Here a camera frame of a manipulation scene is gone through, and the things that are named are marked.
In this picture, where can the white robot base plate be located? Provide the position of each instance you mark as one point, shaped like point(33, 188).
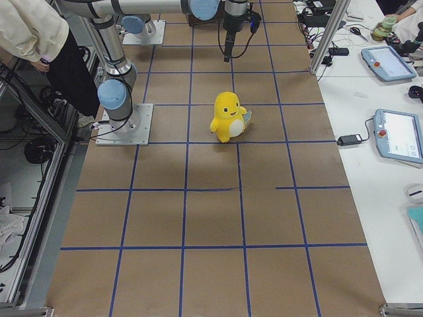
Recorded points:
point(135, 131)

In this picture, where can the blue teach pendant far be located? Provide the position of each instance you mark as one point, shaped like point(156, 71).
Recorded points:
point(387, 64)

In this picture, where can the person in cream jacket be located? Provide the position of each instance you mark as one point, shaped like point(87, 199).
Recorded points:
point(34, 31)

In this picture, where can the silver robot arm near drawer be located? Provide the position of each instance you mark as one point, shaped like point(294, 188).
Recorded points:
point(236, 14)

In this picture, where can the blue teach pendant near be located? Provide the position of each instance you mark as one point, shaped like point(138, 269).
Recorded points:
point(398, 135)

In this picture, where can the silver robot arm near plush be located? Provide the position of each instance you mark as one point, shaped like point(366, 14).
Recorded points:
point(115, 92)

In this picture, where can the black scissors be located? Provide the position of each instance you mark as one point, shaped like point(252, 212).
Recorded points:
point(356, 31)

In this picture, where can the black power adapter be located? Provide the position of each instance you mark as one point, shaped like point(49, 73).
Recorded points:
point(347, 140)

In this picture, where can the black gripper near drawer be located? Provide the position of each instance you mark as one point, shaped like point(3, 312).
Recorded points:
point(230, 25)

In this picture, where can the aluminium frame post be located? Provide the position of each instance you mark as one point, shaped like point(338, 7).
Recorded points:
point(330, 30)

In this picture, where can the second white robot base plate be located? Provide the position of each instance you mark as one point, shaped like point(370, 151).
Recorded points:
point(139, 33)

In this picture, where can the blue teach pendant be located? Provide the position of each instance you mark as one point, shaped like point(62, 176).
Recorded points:
point(398, 135)
point(387, 64)

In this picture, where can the yellow plush dinosaur toy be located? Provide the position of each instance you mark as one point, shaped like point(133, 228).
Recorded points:
point(230, 118)

